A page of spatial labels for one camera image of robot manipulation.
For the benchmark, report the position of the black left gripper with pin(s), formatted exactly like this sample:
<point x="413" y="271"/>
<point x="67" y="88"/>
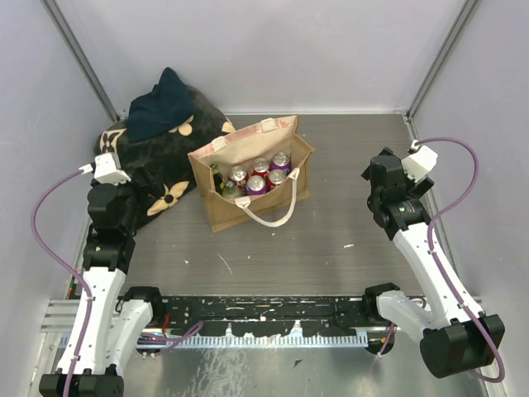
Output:
<point x="144" y="189"/>

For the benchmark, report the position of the grey slotted cable duct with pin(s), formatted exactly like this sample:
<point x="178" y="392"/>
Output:
<point x="294" y="340"/>

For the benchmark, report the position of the clear soda water bottle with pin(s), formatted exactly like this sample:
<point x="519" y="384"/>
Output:
<point x="231" y="190"/>

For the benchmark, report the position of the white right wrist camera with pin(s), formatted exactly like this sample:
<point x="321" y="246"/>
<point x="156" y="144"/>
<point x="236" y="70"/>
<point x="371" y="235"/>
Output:
<point x="420" y="161"/>

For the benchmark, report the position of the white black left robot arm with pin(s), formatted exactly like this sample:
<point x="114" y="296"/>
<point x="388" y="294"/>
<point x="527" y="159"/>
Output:
<point x="107" y="324"/>

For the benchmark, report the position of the red cola can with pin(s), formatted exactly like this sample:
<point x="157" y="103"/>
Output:
<point x="275" y="178"/>
<point x="260" y="167"/>
<point x="239" y="176"/>

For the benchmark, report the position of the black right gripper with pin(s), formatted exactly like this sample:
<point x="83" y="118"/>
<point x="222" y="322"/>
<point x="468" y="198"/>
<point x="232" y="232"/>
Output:
<point x="417" y="191"/>

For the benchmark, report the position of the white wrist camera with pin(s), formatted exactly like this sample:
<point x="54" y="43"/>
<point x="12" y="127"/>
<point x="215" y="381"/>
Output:
<point x="420" y="161"/>
<point x="106" y="169"/>

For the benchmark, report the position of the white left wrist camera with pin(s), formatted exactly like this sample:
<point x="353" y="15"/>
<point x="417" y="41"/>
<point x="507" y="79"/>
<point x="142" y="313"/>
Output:
<point x="106" y="169"/>

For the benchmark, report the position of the tan jute canvas bag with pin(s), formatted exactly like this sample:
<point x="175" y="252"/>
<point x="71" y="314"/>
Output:
<point x="263" y="139"/>

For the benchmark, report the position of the navy blue cloth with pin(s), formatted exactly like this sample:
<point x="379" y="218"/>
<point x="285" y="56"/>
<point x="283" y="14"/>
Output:
<point x="166" y="106"/>

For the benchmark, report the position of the dark green glass bottle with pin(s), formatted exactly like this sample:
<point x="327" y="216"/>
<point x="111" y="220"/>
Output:
<point x="218" y="179"/>

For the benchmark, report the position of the purple soda can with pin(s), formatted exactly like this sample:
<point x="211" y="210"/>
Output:
<point x="281" y="161"/>
<point x="256" y="185"/>

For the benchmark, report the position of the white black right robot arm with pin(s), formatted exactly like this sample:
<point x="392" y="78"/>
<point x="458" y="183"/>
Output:
<point x="454" y="334"/>

